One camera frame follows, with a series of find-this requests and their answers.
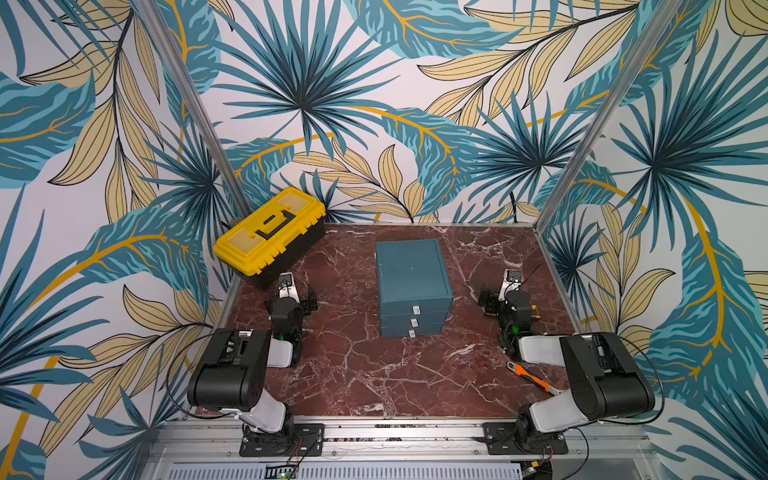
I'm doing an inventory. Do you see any teal drawer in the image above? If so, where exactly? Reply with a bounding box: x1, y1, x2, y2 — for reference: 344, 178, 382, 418
379, 297, 453, 318
380, 311, 448, 332
380, 323, 444, 338

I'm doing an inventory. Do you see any teal top drawer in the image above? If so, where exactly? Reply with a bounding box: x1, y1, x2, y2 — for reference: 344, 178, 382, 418
379, 297, 453, 318

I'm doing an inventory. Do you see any teal drawer cabinet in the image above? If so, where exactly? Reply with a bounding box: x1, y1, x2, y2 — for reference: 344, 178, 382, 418
375, 239, 454, 301

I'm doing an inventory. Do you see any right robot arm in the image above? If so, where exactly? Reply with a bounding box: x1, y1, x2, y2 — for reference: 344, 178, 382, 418
478, 283, 656, 455

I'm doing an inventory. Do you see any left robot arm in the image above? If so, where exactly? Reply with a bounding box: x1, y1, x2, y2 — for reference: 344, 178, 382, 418
187, 289, 318, 437

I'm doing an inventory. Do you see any teal bottom drawer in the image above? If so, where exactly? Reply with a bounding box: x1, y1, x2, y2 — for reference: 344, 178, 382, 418
380, 323, 444, 338

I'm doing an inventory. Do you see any orange adjustable wrench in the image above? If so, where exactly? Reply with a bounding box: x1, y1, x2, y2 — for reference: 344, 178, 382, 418
506, 360, 580, 412

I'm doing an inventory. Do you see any yellow black toolbox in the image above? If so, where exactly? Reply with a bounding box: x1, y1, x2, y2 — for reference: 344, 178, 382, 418
213, 187, 326, 291

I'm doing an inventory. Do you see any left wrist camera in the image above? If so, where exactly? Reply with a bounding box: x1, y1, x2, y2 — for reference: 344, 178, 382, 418
278, 272, 300, 302

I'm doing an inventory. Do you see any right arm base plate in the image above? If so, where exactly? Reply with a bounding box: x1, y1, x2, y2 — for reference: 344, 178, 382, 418
480, 421, 569, 458

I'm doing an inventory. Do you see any left aluminium corner post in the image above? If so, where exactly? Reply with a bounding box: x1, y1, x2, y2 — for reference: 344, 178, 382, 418
134, 0, 252, 217

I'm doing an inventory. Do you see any aluminium corner post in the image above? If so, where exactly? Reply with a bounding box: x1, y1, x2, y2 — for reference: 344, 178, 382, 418
134, 0, 252, 217
534, 0, 682, 236

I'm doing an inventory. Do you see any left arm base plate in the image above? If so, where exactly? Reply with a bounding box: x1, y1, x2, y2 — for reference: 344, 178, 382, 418
239, 423, 325, 458

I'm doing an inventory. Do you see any aluminium front rail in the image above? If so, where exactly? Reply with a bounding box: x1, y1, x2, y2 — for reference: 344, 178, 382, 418
139, 416, 664, 479

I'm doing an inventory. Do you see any right aluminium corner post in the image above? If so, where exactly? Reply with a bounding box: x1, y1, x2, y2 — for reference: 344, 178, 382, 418
534, 0, 682, 236

